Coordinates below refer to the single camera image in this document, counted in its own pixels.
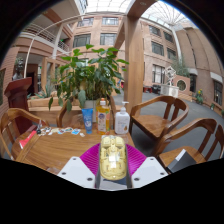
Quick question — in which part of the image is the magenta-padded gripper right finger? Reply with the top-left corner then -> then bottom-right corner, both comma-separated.
125,143 -> 169,189

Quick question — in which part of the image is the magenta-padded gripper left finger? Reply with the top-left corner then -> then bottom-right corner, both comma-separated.
57,143 -> 101,189

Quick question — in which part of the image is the yellow computer mouse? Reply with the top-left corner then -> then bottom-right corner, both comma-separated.
99,134 -> 128,181

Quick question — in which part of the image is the dark grey flat box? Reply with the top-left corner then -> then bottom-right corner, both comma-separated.
166,148 -> 198,174

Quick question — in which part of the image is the empty wooden armchair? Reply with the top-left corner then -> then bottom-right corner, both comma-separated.
129,95 -> 190,149

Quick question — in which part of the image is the blue squeeze tube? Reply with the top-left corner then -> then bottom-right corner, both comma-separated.
81,107 -> 95,135

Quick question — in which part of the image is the white pump dispenser bottle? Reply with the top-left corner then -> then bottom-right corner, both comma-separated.
114,101 -> 131,135

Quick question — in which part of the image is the red and white package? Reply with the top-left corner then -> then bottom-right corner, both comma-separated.
18,129 -> 38,150

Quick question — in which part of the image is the wooden armchair holding grey box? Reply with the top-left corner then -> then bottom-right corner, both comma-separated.
153,118 -> 224,169

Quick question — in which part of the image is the yellow dish soap bottle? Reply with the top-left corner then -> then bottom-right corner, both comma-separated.
95,97 -> 111,135

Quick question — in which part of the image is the long wooden planter box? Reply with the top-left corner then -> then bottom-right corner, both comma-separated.
27,96 -> 84,126

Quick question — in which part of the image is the wooden armchair holding red package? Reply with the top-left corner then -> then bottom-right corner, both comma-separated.
0,107 -> 49,159

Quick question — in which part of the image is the yellow flowering potted plant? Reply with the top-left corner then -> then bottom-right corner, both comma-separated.
194,88 -> 206,105

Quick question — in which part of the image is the dark red wooden lectern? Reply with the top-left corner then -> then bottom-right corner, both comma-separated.
3,77 -> 33,134

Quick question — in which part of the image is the green potted plant white pot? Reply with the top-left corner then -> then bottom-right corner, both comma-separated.
48,44 -> 130,113

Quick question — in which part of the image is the dark bust statue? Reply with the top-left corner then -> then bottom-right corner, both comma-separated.
13,58 -> 25,81

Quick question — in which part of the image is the white sculpture on pedestal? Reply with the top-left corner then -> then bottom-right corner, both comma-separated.
160,65 -> 180,98

